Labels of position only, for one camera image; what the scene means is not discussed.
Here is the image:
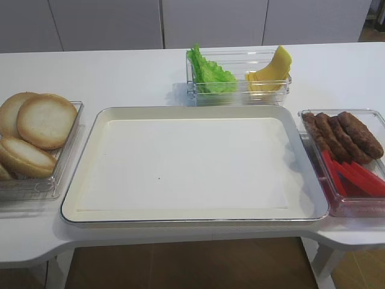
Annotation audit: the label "bun half cut side up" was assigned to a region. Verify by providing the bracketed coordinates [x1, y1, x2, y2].
[16, 95, 78, 150]

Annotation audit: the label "green lettuce leaves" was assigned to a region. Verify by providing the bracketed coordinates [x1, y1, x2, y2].
[187, 44, 238, 94]

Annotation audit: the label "clear lettuce and cheese container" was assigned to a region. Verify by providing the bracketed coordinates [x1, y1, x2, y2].
[186, 49, 292, 106]

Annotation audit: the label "flat yellow cheese slices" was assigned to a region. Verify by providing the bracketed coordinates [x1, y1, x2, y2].
[245, 71, 289, 92]

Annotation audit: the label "upright yellow cheese slice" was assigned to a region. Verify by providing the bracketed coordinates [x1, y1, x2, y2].
[255, 45, 292, 81]

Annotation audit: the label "white rectangular serving tray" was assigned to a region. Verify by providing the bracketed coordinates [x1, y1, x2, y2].
[61, 105, 329, 224]

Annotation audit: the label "leftmost brown meat patty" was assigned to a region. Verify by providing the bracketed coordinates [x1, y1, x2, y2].
[302, 113, 331, 153]

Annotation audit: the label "brown meat patty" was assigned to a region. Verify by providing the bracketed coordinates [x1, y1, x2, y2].
[328, 116, 373, 164]
[337, 111, 384, 160]
[302, 113, 331, 153]
[315, 113, 352, 163]

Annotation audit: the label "leftmost red tomato slice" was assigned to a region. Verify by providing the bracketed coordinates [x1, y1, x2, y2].
[322, 150, 347, 197]

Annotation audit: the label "red tomato slice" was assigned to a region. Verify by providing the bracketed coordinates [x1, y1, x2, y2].
[350, 162, 384, 190]
[322, 150, 347, 197]
[342, 163, 384, 197]
[332, 160, 369, 197]

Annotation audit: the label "clear plastic bun container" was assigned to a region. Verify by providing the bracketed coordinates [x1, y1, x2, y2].
[1, 101, 84, 202]

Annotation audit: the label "clear patty and tomato container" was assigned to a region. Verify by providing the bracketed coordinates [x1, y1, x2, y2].
[298, 109, 384, 217]

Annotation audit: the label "rightmost red tomato slice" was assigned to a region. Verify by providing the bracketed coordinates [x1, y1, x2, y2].
[350, 162, 384, 190]

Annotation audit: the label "rightmost brown meat patty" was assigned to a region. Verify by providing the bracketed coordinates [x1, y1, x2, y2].
[337, 111, 384, 160]

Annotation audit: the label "white table leg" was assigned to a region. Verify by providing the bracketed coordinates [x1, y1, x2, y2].
[301, 238, 346, 289]

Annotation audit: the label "front bun half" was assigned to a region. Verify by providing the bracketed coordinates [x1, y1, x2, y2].
[1, 137, 57, 178]

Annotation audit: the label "bun half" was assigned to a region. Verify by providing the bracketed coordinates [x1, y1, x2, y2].
[0, 92, 39, 138]
[1, 137, 57, 178]

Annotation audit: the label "back bun half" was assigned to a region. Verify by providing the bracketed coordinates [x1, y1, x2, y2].
[0, 92, 39, 138]

